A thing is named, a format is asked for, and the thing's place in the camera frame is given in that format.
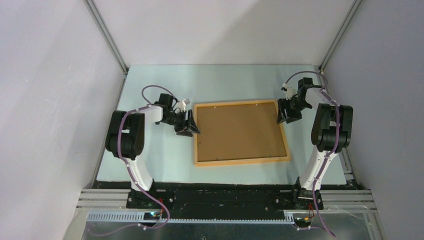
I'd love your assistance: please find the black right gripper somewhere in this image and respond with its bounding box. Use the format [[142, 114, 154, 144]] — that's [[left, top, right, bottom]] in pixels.
[[276, 97, 311, 124]]

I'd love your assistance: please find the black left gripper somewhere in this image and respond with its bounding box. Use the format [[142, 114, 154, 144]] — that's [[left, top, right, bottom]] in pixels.
[[161, 109, 200, 137]]

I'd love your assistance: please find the brown cardboard backing board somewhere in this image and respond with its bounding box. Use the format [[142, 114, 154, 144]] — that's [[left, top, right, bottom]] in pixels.
[[196, 102, 288, 163]]

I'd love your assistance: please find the orange wooden picture frame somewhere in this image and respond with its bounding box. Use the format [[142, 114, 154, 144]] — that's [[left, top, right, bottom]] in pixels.
[[193, 99, 292, 168]]

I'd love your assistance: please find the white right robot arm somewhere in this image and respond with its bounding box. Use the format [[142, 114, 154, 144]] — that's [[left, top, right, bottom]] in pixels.
[[276, 77, 354, 209]]

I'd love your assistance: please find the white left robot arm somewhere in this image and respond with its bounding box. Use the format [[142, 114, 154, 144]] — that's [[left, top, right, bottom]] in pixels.
[[105, 93, 201, 208]]

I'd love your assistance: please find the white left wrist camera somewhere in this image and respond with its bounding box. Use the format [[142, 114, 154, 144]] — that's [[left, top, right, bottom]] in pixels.
[[174, 98, 190, 113]]

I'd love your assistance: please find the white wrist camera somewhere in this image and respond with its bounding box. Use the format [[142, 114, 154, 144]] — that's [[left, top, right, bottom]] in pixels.
[[174, 98, 190, 113], [281, 83, 296, 100]]

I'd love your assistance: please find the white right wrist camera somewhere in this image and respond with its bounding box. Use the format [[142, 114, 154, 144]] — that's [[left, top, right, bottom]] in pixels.
[[281, 83, 296, 100]]

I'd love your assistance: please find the grey slotted cable duct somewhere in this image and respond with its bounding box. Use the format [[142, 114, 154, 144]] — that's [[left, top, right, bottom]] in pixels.
[[86, 211, 296, 224]]

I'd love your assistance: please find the aluminium front rail frame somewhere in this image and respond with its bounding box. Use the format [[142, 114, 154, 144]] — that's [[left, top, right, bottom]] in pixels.
[[65, 183, 387, 240]]

